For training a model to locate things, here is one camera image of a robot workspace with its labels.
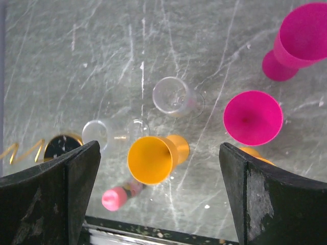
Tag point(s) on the clear wine glass front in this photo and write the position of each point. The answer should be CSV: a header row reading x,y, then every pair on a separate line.
x,y
176,98

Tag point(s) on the yellow wine glass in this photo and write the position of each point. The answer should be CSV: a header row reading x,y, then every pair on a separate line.
x,y
151,159
255,154

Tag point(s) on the clear wine glass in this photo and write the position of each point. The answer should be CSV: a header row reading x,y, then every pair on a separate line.
x,y
112,134
176,98

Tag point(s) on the aluminium rail frame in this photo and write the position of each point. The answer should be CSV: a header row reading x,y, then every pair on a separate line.
x,y
104,231

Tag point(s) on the small pink bottle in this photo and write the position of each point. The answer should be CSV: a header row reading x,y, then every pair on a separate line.
x,y
115,198

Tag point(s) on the pink wine glass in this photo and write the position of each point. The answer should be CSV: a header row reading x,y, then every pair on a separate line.
x,y
299,43
253,118

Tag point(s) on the yellow wine glass front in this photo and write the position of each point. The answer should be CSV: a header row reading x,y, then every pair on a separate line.
x,y
255,154

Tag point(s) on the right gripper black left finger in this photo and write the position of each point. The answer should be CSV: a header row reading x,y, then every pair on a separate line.
x,y
47,203

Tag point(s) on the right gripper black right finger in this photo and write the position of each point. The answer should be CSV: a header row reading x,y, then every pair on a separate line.
x,y
270,205

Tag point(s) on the gold wire glass rack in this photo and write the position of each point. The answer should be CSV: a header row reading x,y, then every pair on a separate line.
x,y
45,150

